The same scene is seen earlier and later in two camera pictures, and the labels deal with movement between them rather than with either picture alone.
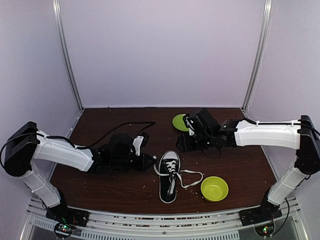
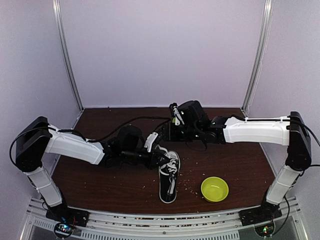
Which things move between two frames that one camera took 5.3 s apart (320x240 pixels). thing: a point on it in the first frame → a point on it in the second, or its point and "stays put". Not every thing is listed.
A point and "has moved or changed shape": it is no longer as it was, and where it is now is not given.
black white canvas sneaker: (169, 168) stays put
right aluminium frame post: (267, 14) stays put
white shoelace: (171, 166) has moved or changed shape
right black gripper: (185, 145) → (168, 133)
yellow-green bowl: (214, 188) stays put
